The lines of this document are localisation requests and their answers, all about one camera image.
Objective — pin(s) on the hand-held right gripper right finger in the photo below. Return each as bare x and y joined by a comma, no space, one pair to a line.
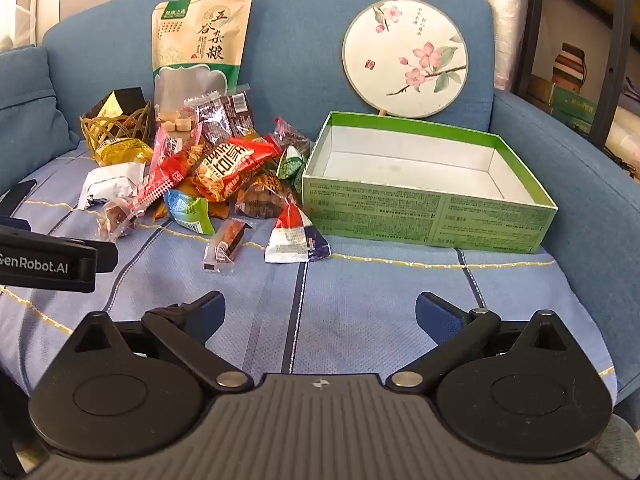
434,313

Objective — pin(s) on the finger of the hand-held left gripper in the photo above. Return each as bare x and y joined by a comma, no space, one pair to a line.
17,196
107,257

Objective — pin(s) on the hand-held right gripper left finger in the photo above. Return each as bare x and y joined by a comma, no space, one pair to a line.
209,311

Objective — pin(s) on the white snack packet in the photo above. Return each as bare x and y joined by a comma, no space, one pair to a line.
112,182

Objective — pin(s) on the green cardboard box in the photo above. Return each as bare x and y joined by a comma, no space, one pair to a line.
400,210

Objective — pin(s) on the pile of mixed snack wrappers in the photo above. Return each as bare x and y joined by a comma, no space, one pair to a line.
225,170

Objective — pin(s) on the brown snack packet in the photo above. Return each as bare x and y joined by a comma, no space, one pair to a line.
227,117

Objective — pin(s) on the small clear brown bar packet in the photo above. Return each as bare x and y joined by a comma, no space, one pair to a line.
227,242

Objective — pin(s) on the light blue striped blanket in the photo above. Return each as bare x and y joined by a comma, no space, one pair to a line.
350,300

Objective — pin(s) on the blue cushion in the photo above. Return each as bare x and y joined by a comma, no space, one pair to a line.
30,110

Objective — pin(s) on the yellow snack packet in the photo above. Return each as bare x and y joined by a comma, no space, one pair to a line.
122,153

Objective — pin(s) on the triangular red white blue packet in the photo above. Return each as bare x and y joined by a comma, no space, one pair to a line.
295,235

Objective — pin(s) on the black and gold packet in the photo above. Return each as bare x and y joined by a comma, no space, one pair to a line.
125,100

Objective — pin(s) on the large beige green pouch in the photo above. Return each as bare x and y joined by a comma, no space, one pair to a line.
200,35

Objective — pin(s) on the green boxes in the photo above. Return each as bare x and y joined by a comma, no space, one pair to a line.
575,107

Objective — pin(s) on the round floral paper fan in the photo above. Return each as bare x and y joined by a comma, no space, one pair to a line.
400,45

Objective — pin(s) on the blue fabric sofa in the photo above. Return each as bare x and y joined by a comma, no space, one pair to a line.
300,50

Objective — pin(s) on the striped vase picture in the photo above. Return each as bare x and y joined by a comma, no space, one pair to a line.
570,67

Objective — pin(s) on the shiny white curtain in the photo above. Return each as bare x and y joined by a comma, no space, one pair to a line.
509,25

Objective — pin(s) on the black metal shelf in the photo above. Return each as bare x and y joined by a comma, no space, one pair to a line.
617,35

